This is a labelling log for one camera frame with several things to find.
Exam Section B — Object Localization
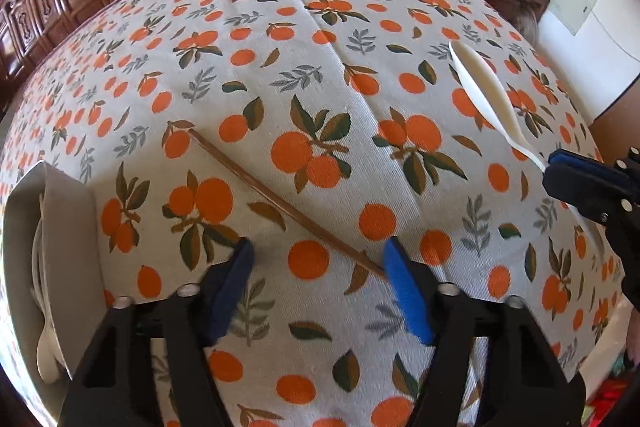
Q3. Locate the brown wooden chopstick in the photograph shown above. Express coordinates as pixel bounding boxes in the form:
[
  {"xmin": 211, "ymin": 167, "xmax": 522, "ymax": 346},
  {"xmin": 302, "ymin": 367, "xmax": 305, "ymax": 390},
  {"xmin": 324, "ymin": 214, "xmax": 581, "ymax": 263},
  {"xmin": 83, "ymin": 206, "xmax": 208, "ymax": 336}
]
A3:
[{"xmin": 188, "ymin": 128, "xmax": 387, "ymax": 281}]

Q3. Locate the metal rectangular tray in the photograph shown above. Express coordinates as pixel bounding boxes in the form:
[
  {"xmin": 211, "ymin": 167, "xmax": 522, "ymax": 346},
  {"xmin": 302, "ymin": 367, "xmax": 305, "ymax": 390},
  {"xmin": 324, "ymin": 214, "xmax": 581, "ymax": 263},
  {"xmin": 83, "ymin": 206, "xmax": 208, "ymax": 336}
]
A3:
[{"xmin": 1, "ymin": 161, "xmax": 106, "ymax": 418}]

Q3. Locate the orange print tablecloth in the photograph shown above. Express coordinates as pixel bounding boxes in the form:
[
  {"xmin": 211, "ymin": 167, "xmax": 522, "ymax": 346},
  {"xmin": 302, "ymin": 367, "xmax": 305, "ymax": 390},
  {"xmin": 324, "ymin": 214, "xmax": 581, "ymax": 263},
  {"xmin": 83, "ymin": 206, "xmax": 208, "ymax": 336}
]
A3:
[{"xmin": 1, "ymin": 0, "xmax": 623, "ymax": 426}]

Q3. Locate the white plastic spoon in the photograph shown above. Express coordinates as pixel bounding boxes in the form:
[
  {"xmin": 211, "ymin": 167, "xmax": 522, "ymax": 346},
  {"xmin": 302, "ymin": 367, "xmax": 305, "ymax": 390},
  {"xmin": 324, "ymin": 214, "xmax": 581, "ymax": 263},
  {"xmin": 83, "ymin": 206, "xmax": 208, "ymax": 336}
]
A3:
[{"xmin": 449, "ymin": 41, "xmax": 547, "ymax": 171}]

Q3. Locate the large white plastic ladle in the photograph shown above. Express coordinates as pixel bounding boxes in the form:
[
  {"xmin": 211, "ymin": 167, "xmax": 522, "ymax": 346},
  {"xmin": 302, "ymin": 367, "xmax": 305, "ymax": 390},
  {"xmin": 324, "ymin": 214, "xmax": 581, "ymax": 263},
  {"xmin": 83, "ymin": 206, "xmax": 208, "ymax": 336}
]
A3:
[{"xmin": 30, "ymin": 220, "xmax": 62, "ymax": 385}]

